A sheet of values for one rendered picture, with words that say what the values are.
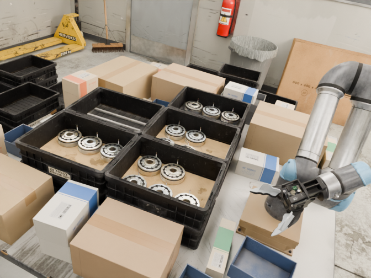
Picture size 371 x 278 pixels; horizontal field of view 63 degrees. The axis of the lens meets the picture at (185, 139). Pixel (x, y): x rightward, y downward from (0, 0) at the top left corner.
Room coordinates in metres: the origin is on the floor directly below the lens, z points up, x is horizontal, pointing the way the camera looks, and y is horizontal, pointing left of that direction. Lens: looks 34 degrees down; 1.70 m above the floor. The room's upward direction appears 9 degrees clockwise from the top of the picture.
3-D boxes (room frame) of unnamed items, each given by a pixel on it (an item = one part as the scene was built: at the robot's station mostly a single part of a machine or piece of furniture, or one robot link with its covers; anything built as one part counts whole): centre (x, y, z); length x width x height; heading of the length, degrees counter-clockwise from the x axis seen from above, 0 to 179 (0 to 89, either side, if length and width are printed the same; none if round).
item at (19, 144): (1.01, 0.43, 0.92); 0.40 x 0.30 x 0.02; 75
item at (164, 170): (0.97, 0.03, 0.86); 0.10 x 0.10 x 0.01
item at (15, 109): (1.80, 1.16, 0.37); 0.40 x 0.30 x 0.45; 161
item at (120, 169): (0.91, 0.05, 0.87); 0.40 x 0.30 x 0.11; 75
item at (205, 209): (0.91, 0.05, 0.92); 0.40 x 0.30 x 0.02; 75
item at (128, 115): (1.30, 0.36, 0.87); 0.40 x 0.30 x 0.11; 75
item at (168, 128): (1.29, 0.06, 0.86); 0.10 x 0.10 x 0.01
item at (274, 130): (1.50, -0.56, 0.80); 0.40 x 0.30 x 0.20; 73
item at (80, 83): (1.57, 0.65, 0.89); 0.16 x 0.12 x 0.07; 158
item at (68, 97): (1.58, 0.65, 0.81); 0.16 x 0.12 x 0.07; 157
